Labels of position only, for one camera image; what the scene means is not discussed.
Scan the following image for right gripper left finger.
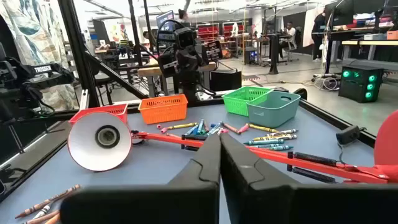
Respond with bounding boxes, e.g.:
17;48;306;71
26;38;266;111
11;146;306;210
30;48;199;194
60;133;222;224

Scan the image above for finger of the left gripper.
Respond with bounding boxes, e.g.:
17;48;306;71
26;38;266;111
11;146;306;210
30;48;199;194
201;40;223;63
157;53;178;78

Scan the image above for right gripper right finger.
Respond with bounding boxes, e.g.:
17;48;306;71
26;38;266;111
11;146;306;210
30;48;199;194
220;133;398;224

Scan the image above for yellow crayon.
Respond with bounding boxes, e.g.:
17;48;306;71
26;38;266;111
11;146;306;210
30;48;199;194
248;123;280;134
167;123;198;131
252;134;298;141

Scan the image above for white crayon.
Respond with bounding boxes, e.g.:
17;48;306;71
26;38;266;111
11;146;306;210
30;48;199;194
32;203;53;220
266;128;299;136

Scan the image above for tan brown crayon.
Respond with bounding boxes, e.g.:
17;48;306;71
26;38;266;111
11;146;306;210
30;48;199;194
223;123;241;134

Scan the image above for red-orange crayon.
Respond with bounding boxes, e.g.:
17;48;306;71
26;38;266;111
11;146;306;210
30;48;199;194
45;213;62;224

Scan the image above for wooden-top bench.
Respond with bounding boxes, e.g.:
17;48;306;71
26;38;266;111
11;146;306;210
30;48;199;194
136;62;218;97

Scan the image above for red shelf unit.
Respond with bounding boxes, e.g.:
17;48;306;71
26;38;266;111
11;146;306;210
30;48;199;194
222;21;245;40
196;22;220;43

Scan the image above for black computer case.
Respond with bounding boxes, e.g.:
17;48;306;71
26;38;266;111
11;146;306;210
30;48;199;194
210;70;243;92

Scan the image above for computer with blue light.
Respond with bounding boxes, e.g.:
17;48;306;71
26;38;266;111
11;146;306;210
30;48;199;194
244;46;259;65

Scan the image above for orange mesh basket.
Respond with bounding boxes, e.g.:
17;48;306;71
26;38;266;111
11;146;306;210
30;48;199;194
138;94;189;125

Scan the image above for computer monitor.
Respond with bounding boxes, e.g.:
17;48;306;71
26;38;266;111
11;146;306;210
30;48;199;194
155;9;175;30

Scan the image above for black diagonal brace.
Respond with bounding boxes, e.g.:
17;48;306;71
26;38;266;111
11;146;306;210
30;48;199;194
83;51;150;100

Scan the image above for green mesh basket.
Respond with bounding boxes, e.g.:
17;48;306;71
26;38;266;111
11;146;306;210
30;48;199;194
221;86;274;117

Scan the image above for red mesh basket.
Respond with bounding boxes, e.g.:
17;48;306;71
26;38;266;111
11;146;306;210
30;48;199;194
68;103;129;125

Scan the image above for teal plastic bin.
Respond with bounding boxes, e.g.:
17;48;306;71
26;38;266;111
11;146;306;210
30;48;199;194
246;91;302;128

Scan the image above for white hanging sheet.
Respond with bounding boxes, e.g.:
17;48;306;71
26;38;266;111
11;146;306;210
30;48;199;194
303;6;324;47

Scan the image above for black webcam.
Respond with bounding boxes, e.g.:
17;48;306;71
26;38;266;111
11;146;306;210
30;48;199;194
335;125;361;146

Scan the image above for black standing desk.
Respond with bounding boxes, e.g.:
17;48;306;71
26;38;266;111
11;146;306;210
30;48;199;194
312;26;398;74

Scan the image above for red desk lamp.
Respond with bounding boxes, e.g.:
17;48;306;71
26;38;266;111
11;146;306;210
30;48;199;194
67;109;398;185

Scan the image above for large black monitor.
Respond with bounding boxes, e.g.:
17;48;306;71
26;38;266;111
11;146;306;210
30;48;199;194
325;0;355;27

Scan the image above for leaf-patterned curtain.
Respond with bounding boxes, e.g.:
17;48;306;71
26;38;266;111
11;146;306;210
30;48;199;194
0;0;78;111

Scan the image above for computer tower green lights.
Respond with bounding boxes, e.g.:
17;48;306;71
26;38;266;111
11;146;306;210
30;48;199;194
338;64;384;103

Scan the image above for yellow-top desk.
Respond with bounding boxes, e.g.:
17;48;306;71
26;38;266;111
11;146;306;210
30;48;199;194
341;39;398;62

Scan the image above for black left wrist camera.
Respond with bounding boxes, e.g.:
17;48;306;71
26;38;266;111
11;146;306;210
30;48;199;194
174;27;197;49

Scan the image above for black desk pedestal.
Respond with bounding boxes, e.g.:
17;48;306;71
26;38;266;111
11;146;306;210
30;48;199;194
269;34;279;75

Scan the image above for black frame post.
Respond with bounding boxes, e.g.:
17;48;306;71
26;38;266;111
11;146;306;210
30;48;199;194
57;0;101;109

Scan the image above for white cable coil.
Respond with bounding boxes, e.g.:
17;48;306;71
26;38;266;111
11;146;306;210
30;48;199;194
312;73;341;91

